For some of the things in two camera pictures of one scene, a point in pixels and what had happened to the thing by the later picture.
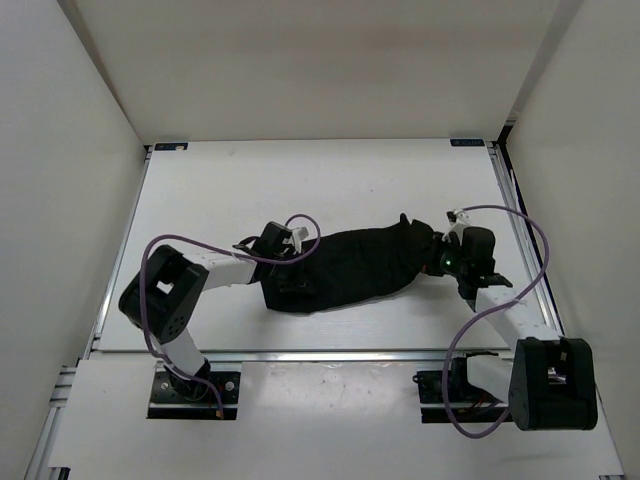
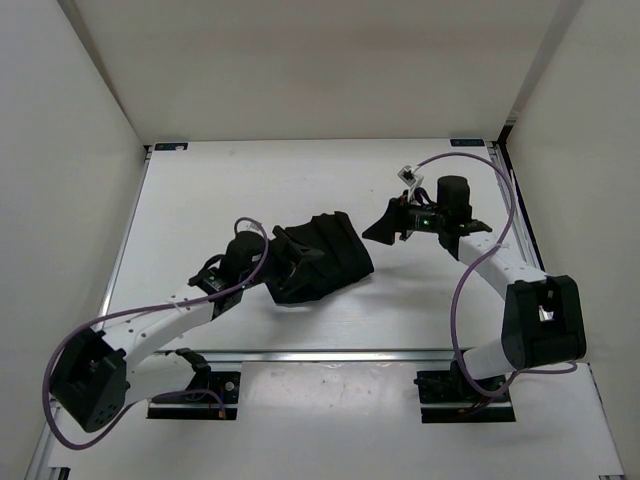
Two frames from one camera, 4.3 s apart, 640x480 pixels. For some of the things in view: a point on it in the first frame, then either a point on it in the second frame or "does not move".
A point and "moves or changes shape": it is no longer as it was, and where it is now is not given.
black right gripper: [453, 241] → [395, 219]
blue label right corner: [467, 142] does not move
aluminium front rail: [291, 356] does not move
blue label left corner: [170, 146] does not move
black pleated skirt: [352, 267] moves or changes shape
